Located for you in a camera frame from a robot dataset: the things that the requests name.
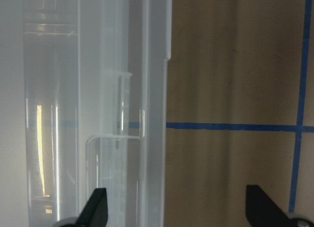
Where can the clear plastic box lid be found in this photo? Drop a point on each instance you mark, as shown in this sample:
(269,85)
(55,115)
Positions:
(83,106)

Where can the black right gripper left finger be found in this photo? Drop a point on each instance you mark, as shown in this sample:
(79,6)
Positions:
(95,212)

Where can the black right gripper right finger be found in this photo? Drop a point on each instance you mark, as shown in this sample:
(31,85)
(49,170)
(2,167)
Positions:
(262,211)

